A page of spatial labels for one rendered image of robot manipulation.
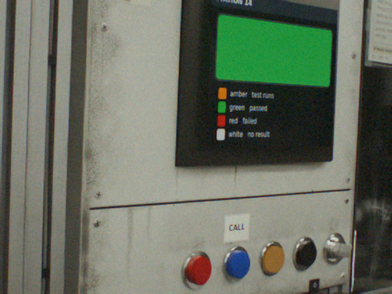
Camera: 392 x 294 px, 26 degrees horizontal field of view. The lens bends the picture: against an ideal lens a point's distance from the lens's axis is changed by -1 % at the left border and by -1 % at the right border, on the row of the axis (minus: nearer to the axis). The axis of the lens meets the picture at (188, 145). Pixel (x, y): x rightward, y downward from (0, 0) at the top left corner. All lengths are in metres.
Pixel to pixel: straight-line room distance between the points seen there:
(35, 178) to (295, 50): 0.35
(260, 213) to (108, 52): 0.28
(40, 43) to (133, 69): 0.10
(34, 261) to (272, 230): 0.32
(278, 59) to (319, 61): 0.07
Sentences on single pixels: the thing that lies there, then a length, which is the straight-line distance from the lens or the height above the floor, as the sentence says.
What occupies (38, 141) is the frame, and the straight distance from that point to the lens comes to 0.78.
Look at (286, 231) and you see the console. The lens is 1.01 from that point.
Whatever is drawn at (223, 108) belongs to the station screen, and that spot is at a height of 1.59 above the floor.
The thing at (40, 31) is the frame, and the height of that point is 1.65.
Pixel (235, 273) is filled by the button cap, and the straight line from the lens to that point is 0.94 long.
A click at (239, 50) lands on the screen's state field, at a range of 0.90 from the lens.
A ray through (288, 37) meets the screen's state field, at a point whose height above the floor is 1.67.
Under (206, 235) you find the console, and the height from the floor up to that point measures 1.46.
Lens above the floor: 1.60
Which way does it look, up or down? 3 degrees down
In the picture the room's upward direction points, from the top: 2 degrees clockwise
